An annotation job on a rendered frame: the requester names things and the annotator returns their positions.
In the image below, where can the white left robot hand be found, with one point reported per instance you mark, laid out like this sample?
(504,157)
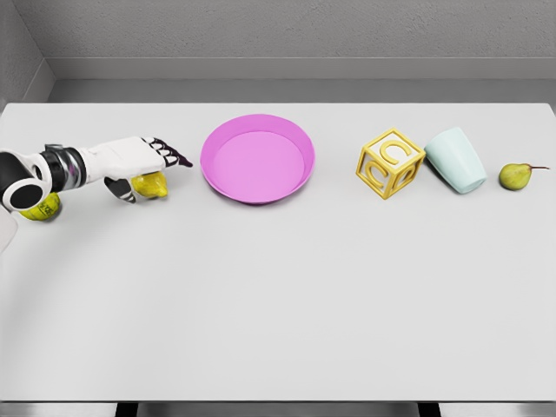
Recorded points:
(130,158)

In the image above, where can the yellow letter block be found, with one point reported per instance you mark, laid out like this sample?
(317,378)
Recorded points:
(389,163)

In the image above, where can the pale mint cup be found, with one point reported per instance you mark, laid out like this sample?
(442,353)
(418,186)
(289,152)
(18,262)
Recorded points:
(456,160)

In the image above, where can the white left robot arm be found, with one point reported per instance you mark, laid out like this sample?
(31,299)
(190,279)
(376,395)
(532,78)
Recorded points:
(52,171)

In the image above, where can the green pear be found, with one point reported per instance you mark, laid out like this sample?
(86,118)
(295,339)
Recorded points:
(514,175)

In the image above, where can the pink round plate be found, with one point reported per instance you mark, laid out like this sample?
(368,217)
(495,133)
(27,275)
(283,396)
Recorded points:
(257,159)

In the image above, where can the yellow lemon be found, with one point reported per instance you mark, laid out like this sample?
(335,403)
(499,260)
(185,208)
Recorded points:
(150,185)

